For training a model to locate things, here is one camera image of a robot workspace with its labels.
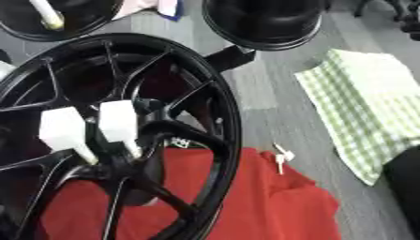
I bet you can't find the small white loose pin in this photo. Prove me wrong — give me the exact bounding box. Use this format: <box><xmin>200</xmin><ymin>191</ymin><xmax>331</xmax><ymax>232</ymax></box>
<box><xmin>274</xmin><ymin>153</ymin><xmax>288</xmax><ymax>176</ymax></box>
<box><xmin>270</xmin><ymin>142</ymin><xmax>297</xmax><ymax>162</ymax></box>

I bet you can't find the black chair base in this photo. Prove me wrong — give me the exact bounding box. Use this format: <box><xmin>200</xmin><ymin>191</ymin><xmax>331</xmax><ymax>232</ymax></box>
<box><xmin>351</xmin><ymin>0</ymin><xmax>420</xmax><ymax>41</ymax></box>

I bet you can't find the white pin with yellowish tip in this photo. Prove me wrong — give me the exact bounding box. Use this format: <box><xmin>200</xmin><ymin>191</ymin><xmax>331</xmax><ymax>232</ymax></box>
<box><xmin>27</xmin><ymin>0</ymin><xmax>66</xmax><ymax>31</ymax></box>

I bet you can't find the pale pink and white bag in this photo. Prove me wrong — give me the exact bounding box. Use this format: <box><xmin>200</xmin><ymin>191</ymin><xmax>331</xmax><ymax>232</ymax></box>
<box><xmin>112</xmin><ymin>0</ymin><xmax>188</xmax><ymax>23</ymax></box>

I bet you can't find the black round wheel rim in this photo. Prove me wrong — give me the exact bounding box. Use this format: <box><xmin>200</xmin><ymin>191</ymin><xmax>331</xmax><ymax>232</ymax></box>
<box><xmin>0</xmin><ymin>0</ymin><xmax>127</xmax><ymax>43</ymax></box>
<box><xmin>200</xmin><ymin>0</ymin><xmax>330</xmax><ymax>53</ymax></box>

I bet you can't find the black support stand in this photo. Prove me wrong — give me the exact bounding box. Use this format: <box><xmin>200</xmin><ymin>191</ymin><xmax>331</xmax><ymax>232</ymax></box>
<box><xmin>202</xmin><ymin>44</ymin><xmax>258</xmax><ymax>74</ymax></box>

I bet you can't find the white hub pin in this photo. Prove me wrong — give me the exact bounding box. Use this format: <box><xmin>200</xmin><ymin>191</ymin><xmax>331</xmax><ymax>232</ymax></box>
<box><xmin>37</xmin><ymin>106</ymin><xmax>100</xmax><ymax>166</ymax></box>
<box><xmin>97</xmin><ymin>99</ymin><xmax>144</xmax><ymax>159</ymax></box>

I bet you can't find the black spoked wheel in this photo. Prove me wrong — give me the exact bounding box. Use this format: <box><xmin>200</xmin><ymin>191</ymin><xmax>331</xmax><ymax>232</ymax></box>
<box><xmin>0</xmin><ymin>32</ymin><xmax>245</xmax><ymax>240</ymax></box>

